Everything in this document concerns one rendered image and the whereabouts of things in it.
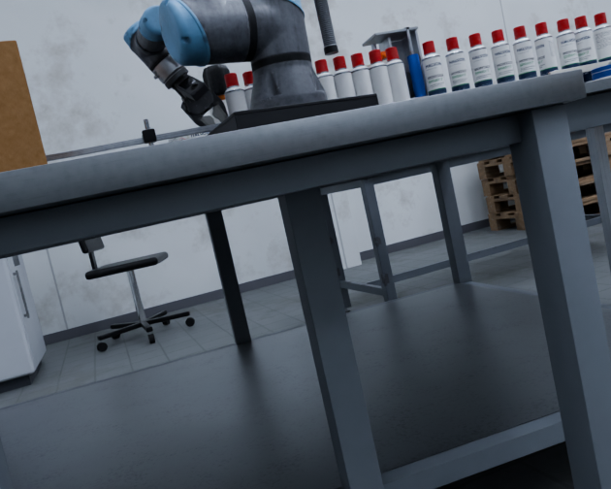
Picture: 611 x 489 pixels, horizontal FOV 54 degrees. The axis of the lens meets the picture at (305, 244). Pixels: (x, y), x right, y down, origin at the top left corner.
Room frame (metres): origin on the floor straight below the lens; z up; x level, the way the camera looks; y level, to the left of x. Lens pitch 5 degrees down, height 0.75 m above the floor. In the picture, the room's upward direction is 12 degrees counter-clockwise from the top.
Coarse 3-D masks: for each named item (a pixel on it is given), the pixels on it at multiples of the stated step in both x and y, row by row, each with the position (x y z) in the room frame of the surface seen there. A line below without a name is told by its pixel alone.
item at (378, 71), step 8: (376, 56) 1.69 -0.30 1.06; (376, 64) 1.68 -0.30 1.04; (384, 64) 1.68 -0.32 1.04; (376, 72) 1.68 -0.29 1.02; (384, 72) 1.68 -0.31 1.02; (376, 80) 1.68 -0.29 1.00; (384, 80) 1.68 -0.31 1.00; (376, 88) 1.68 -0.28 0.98; (384, 88) 1.68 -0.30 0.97; (384, 96) 1.68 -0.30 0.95; (392, 96) 1.69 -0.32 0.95
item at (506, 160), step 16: (576, 144) 5.08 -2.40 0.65; (608, 144) 5.17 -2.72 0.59; (496, 160) 5.53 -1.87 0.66; (576, 160) 5.07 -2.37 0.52; (480, 176) 5.80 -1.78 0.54; (496, 176) 5.75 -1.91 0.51; (512, 176) 5.39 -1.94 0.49; (592, 176) 5.14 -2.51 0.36; (496, 192) 5.77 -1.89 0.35; (512, 192) 5.43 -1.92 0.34; (592, 192) 5.58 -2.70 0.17; (496, 208) 5.68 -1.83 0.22; (512, 208) 5.74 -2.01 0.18; (592, 208) 5.63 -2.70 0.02; (496, 224) 5.70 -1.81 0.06; (512, 224) 5.74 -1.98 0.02
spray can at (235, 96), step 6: (228, 78) 1.58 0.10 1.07; (234, 78) 1.59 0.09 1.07; (228, 84) 1.59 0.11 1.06; (234, 84) 1.58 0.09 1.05; (228, 90) 1.58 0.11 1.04; (234, 90) 1.57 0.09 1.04; (240, 90) 1.58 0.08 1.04; (228, 96) 1.58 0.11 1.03; (234, 96) 1.57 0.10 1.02; (240, 96) 1.58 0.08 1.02; (228, 102) 1.58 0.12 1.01; (234, 102) 1.57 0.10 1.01; (240, 102) 1.58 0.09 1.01; (228, 108) 1.59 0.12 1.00; (234, 108) 1.57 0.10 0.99; (240, 108) 1.57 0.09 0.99; (246, 108) 1.59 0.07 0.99
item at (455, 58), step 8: (448, 40) 1.75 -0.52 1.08; (456, 40) 1.75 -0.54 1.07; (448, 48) 1.76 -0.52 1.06; (456, 48) 1.75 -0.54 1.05; (448, 56) 1.75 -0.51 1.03; (456, 56) 1.74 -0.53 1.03; (464, 56) 1.75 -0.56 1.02; (448, 64) 1.75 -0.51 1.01; (456, 64) 1.74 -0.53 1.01; (464, 64) 1.74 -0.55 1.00; (448, 72) 1.77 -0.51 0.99; (456, 72) 1.74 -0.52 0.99; (464, 72) 1.74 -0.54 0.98; (456, 80) 1.74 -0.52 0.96; (464, 80) 1.74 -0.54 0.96; (456, 88) 1.75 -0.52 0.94; (464, 88) 1.74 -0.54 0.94
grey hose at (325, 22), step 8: (320, 0) 1.55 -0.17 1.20; (320, 8) 1.56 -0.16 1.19; (328, 8) 1.56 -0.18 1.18; (320, 16) 1.56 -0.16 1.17; (328, 16) 1.56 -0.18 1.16; (320, 24) 1.56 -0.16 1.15; (328, 24) 1.56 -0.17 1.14; (328, 32) 1.56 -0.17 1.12; (328, 40) 1.56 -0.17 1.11; (328, 48) 1.55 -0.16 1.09; (336, 48) 1.56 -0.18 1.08
